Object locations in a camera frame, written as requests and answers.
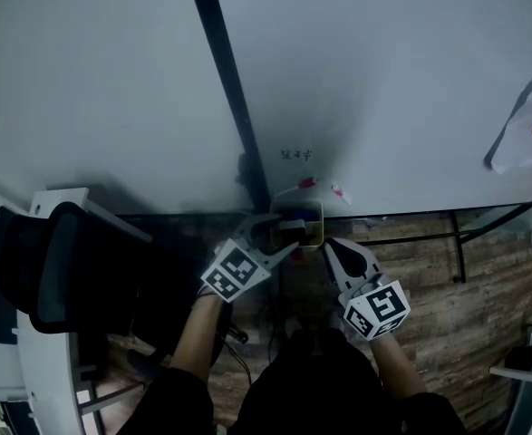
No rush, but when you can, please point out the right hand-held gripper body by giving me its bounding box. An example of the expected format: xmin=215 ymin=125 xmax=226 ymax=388
xmin=334 ymin=264 xmax=412 ymax=342

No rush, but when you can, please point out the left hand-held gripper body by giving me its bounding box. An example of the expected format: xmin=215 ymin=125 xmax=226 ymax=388
xmin=200 ymin=222 xmax=275 ymax=305

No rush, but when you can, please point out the dark small block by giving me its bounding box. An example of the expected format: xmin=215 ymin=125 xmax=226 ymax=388
xmin=277 ymin=217 xmax=311 ymax=245

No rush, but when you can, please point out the yellow-green small container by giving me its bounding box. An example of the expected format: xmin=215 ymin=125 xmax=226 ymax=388
xmin=268 ymin=199 xmax=326 ymax=249

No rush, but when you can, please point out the person's left forearm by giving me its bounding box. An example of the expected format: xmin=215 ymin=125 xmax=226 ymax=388
xmin=169 ymin=295 xmax=225 ymax=380

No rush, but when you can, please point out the person's right forearm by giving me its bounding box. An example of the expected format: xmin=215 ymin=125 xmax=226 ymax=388
xmin=371 ymin=332 xmax=430 ymax=401

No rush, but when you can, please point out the red-handled thin white tool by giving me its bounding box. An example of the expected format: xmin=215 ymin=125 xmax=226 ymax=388
xmin=272 ymin=176 xmax=320 ymax=199

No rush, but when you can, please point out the large white board panel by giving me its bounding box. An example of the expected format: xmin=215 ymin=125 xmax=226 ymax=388
xmin=185 ymin=0 xmax=532 ymax=285

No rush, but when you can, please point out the short red-capped marker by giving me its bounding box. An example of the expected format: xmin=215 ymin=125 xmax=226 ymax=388
xmin=330 ymin=183 xmax=353 ymax=207

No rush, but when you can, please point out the person's black shirt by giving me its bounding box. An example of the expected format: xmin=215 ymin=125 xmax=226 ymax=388
xmin=114 ymin=327 xmax=471 ymax=435

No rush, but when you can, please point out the black office chair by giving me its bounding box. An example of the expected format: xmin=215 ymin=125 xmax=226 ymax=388
xmin=0 ymin=186 xmax=154 ymax=435
xmin=0 ymin=200 xmax=249 ymax=381

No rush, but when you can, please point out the white paper sheet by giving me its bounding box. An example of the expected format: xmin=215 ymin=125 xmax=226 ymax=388
xmin=482 ymin=70 xmax=532 ymax=176

